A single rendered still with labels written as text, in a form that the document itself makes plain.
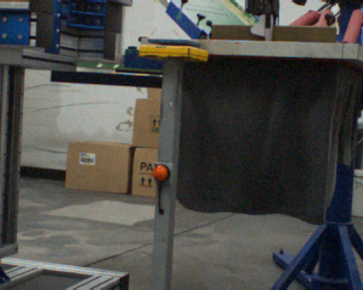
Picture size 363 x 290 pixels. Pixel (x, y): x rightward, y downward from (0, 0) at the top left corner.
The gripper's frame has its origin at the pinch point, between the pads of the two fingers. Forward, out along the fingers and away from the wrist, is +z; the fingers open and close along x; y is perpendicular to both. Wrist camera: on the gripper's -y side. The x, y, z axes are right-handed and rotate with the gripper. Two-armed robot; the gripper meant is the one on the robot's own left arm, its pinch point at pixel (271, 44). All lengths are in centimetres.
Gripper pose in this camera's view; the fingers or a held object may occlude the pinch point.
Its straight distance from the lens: 225.5
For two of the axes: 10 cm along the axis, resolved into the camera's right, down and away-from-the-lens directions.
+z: -0.2, 10.0, 0.4
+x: -3.7, 0.3, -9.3
